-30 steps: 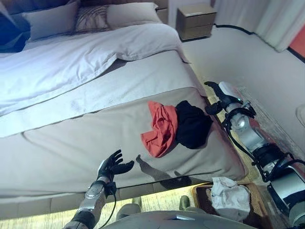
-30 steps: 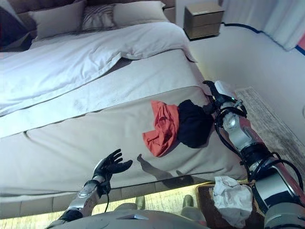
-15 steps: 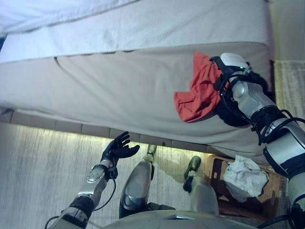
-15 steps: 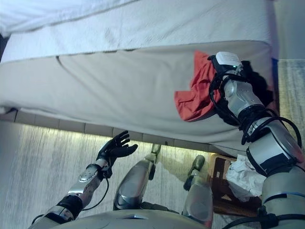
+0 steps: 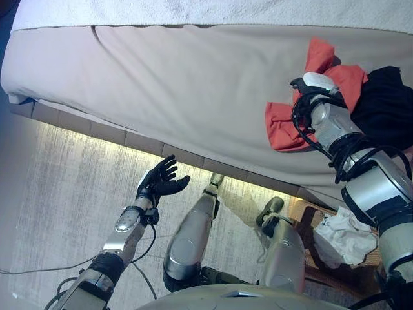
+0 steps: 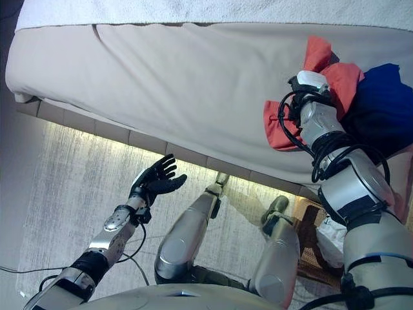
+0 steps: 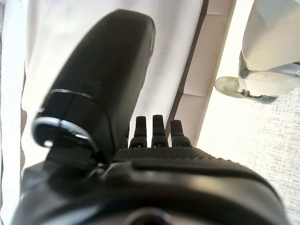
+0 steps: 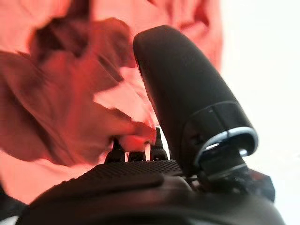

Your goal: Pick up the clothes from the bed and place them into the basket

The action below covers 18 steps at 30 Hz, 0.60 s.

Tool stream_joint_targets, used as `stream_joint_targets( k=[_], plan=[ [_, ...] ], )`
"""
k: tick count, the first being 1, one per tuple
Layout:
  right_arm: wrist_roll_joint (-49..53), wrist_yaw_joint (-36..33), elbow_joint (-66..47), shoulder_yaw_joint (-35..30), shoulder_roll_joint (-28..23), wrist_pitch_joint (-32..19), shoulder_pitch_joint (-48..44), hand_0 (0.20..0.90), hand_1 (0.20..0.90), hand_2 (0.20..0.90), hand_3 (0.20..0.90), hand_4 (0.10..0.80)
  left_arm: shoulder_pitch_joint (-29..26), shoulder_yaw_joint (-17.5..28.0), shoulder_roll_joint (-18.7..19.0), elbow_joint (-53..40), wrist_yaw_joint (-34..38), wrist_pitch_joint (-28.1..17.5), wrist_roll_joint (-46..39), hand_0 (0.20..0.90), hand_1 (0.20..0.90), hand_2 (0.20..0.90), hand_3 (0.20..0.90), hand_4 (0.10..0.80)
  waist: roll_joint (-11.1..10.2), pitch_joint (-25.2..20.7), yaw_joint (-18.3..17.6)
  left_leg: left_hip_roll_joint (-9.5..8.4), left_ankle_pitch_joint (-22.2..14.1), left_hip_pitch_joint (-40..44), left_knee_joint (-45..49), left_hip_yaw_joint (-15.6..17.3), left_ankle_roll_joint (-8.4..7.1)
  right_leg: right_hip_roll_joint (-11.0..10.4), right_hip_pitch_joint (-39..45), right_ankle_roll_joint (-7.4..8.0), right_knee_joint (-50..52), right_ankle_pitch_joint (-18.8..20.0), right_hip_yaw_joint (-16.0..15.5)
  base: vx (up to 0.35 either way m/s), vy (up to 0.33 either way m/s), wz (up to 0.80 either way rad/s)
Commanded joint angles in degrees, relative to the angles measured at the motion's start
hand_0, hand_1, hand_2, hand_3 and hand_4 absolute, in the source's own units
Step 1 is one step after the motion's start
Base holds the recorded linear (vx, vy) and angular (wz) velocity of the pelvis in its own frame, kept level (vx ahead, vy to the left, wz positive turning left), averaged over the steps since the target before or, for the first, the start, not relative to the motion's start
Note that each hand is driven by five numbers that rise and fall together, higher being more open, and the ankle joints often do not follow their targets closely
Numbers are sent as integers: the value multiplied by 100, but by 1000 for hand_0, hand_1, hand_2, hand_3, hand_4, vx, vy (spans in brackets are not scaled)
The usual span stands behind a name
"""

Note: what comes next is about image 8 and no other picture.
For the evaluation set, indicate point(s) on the orange garment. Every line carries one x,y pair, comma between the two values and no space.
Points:
58,105

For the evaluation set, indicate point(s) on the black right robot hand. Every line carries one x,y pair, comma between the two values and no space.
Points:
175,82

